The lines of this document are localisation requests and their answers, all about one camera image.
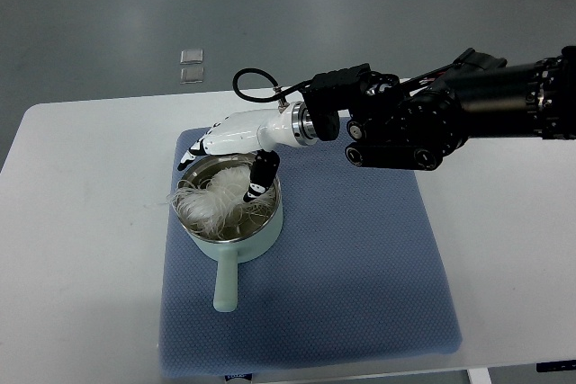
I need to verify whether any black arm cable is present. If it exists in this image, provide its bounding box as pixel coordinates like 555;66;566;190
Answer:
231;68;316;109

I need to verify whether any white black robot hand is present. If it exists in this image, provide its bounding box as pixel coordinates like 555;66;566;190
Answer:
177;102;318;202

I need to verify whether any blue textured mat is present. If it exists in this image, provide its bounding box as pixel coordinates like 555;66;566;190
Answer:
159;136;462;378

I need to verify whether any white vermicelli bundle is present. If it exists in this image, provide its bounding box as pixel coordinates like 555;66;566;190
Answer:
166;163;277;242

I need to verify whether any blue label under table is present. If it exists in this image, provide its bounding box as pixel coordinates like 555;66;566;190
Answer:
224;373;253;382

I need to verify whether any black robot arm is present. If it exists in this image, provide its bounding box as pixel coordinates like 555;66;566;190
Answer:
301;46;575;171

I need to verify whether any upper metal floor plate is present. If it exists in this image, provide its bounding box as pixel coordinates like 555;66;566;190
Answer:
180;49;203;65

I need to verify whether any mint green steel pot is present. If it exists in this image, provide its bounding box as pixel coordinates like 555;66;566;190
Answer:
176;154;284;312

